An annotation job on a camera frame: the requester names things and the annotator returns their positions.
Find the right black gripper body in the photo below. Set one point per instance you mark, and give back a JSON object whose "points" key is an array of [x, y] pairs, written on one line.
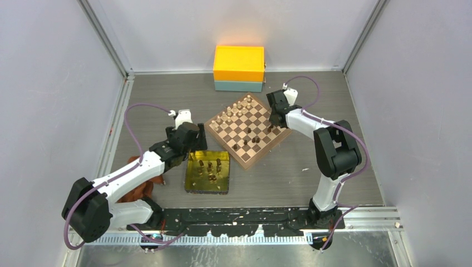
{"points": [[271, 120]]}

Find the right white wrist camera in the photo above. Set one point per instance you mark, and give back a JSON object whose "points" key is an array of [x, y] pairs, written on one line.
{"points": [[291, 95]]}

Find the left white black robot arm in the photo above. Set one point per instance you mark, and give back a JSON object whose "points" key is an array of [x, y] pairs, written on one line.
{"points": [[93, 207]]}

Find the wooden chessboard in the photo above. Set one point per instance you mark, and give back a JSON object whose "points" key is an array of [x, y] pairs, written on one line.
{"points": [[244, 130]]}

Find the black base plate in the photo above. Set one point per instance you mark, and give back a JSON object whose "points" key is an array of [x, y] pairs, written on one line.
{"points": [[236, 222]]}

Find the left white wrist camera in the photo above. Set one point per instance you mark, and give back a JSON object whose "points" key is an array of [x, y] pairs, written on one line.
{"points": [[182, 116]]}

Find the yellow transparent tray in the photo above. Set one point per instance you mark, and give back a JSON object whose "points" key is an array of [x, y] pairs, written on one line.
{"points": [[196, 178]]}

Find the yellow box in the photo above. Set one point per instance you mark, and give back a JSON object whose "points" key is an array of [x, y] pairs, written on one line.
{"points": [[239, 63]]}

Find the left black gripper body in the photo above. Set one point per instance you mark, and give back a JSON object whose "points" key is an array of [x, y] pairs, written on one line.
{"points": [[171, 131]]}

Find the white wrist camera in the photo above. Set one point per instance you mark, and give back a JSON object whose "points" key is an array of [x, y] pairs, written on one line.
{"points": [[291, 95], [182, 116]]}

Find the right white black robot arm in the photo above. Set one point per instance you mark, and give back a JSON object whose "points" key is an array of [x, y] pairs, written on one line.
{"points": [[337, 152]]}

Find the brown cloth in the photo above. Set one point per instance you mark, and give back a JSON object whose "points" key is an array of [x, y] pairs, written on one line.
{"points": [[145, 189]]}

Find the grey-blue box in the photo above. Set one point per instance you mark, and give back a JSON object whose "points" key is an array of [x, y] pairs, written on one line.
{"points": [[238, 86]]}

